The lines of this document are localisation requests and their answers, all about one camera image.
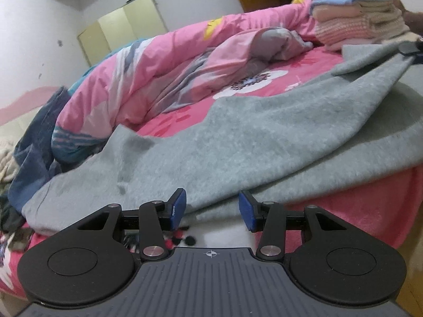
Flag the grey sweatpants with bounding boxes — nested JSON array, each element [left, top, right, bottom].
[[21, 41, 423, 236]]

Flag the dark cloth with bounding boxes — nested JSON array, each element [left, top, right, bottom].
[[0, 185, 27, 232]]

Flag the dark blue jeans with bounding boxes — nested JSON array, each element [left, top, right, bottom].
[[36, 86, 72, 133]]

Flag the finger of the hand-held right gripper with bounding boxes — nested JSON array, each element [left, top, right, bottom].
[[398, 41, 423, 56]]

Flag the pink patterned duvet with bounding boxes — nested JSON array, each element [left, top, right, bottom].
[[51, 0, 318, 165]]

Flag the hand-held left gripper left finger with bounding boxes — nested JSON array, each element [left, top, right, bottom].
[[77, 188, 187, 261]]

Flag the pink and white headboard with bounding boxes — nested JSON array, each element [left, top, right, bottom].
[[0, 86, 64, 146]]

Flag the light blue denim garment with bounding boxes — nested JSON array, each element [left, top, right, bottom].
[[8, 112, 64, 212]]

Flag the pale green wardrobe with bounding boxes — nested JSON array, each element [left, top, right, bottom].
[[77, 0, 170, 69]]

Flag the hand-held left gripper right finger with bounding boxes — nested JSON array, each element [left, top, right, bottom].
[[238, 190, 347, 261]]

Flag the stack of folded clothes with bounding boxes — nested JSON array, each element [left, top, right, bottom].
[[310, 0, 414, 52]]

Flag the white fluffy garment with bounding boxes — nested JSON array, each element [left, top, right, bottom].
[[0, 139, 21, 183]]

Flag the pink floral blanket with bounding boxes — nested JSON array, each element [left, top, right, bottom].
[[0, 44, 423, 302]]

